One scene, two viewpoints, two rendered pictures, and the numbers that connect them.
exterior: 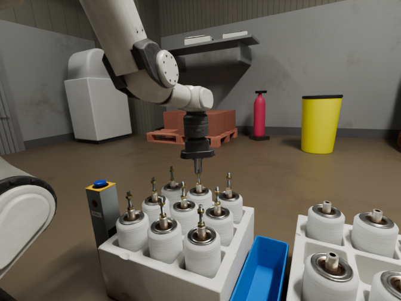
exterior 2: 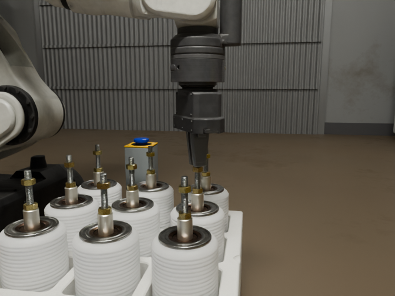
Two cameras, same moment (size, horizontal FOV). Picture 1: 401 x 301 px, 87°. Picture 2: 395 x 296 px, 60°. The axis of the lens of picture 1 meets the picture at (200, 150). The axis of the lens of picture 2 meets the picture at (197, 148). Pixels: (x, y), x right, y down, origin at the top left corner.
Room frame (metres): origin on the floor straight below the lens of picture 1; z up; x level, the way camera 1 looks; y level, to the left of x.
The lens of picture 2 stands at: (0.57, -0.53, 0.46)
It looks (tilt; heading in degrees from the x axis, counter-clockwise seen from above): 10 degrees down; 73
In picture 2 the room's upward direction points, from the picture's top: straight up
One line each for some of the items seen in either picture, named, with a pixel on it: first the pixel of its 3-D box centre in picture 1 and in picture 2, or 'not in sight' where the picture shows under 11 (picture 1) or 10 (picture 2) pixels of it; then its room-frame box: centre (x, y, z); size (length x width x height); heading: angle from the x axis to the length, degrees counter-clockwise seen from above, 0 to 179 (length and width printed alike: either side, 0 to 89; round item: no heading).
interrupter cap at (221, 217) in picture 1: (217, 212); (106, 232); (0.58, -0.04, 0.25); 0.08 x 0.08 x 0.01
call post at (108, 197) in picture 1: (107, 225); (143, 201); (0.69, 0.36, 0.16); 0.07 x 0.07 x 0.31; 65
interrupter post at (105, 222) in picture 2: (217, 209); (105, 223); (0.58, -0.04, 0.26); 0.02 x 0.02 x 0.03
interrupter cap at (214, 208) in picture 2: (199, 191); (197, 208); (0.74, 0.01, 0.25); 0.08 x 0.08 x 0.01
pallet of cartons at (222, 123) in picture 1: (192, 125); not in sight; (3.02, 0.10, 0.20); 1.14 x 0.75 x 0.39; 63
